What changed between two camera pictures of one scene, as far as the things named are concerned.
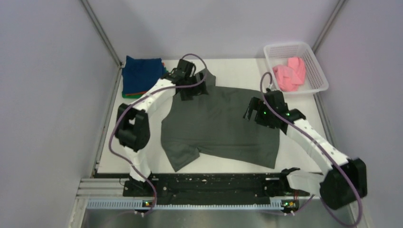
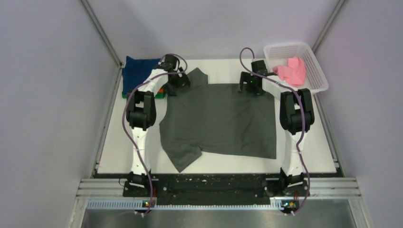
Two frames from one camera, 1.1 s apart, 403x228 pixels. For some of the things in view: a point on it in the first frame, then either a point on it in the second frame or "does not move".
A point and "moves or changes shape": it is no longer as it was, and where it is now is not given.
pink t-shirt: (289, 76) does not move
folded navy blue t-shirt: (139, 75) does not move
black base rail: (183, 189) does not move
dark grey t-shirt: (214, 124) moves or changes shape
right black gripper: (257, 105) → (246, 77)
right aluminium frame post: (328, 24) does not move
